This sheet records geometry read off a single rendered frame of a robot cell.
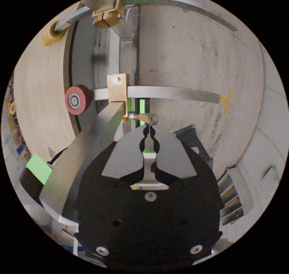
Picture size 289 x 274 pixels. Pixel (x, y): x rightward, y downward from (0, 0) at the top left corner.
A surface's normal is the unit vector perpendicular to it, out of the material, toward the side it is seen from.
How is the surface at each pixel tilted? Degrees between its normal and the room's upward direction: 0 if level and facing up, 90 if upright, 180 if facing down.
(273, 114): 90
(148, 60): 0
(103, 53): 0
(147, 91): 0
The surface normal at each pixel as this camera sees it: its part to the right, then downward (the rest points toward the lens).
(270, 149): -1.00, -0.06
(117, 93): -0.01, 0.50
